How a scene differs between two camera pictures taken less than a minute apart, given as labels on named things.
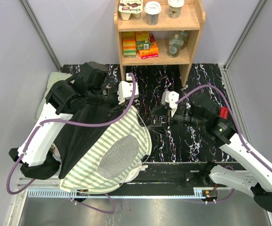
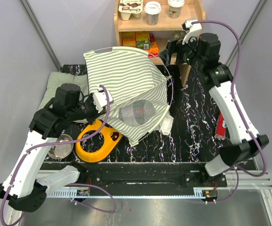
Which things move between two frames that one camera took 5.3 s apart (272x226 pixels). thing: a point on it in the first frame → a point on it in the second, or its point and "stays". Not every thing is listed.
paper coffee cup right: (175, 8) stays
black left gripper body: (105, 98) → (89, 109)
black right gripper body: (180, 119) → (186, 53)
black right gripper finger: (161, 110) → (164, 55)
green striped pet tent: (112, 159) → (137, 84)
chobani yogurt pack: (127, 8) stays
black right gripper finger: (160, 129) → (173, 44)
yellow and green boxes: (128, 44) stays
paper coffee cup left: (152, 9) stays
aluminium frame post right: (227, 81) stays
